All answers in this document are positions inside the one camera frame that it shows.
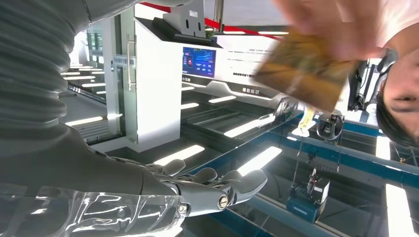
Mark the red barrier rope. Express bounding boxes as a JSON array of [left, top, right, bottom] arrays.
[[140, 1, 289, 41]]

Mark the grey kiosk stand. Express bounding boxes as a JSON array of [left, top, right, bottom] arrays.
[[162, 0, 223, 43]]

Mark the yellow strap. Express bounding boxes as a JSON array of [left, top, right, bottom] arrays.
[[291, 108, 317, 138]]

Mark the chrome stanchion post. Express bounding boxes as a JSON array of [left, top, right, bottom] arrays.
[[212, 0, 225, 33]]

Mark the person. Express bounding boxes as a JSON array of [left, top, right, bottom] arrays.
[[271, 0, 419, 148]]

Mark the white exhibition booth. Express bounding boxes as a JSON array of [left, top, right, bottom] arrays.
[[101, 8, 295, 153]]

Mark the black white machine frame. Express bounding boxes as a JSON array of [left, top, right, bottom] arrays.
[[347, 49, 398, 113]]

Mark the ceiling light panel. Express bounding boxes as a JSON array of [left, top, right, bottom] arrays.
[[376, 135, 391, 161], [385, 184, 417, 237]]

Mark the round black hoist device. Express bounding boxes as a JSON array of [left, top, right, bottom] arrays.
[[316, 111, 345, 142]]

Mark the blue hoist machine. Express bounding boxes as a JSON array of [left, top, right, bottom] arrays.
[[286, 168, 331, 224]]

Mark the blue display screen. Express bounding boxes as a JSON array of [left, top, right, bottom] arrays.
[[182, 46, 217, 79]]

